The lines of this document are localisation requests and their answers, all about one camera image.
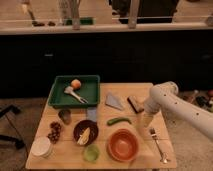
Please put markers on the dark brown bowl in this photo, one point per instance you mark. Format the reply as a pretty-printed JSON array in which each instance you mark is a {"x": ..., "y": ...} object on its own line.
[{"x": 82, "y": 126}]

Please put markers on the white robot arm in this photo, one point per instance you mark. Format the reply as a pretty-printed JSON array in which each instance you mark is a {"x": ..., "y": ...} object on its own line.
[{"x": 164, "y": 95}]

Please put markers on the green chili pepper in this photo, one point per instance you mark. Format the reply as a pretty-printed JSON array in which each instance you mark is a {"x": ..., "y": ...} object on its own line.
[{"x": 117, "y": 120}]

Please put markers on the small green bowl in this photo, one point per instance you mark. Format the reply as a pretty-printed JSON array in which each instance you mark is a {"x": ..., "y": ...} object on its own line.
[{"x": 91, "y": 153}]

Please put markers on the grey triangular cloth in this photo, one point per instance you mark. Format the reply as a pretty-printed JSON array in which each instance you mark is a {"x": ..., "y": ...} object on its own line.
[{"x": 113, "y": 102}]

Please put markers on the brown chalkboard eraser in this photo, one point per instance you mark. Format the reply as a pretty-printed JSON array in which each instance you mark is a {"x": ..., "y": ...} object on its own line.
[{"x": 137, "y": 107}]

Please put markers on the orange bowl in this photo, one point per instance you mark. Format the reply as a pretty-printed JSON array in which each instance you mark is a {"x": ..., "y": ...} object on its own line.
[{"x": 122, "y": 145}]

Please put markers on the yellow banana piece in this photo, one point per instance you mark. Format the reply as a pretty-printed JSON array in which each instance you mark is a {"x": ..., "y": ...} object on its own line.
[{"x": 83, "y": 139}]

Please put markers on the white stacked plates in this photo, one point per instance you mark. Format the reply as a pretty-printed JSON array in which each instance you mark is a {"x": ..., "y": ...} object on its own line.
[{"x": 41, "y": 147}]

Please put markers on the silver fork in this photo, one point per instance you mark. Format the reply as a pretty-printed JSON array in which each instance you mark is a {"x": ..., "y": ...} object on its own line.
[{"x": 163, "y": 155}]

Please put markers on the green plastic tray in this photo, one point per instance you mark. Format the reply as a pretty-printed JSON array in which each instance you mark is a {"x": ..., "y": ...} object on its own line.
[{"x": 90, "y": 90}]

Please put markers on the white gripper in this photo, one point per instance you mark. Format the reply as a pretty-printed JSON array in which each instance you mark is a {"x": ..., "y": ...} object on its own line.
[{"x": 151, "y": 108}]

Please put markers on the orange fruit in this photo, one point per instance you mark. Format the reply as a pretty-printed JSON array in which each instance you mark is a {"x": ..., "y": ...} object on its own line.
[{"x": 75, "y": 84}]

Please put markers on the dark grey small cup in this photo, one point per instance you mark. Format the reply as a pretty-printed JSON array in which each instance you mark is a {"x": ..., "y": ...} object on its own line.
[{"x": 65, "y": 116}]

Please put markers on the brown grape bunch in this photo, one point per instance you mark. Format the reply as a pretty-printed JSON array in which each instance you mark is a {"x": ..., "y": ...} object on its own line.
[{"x": 54, "y": 135}]

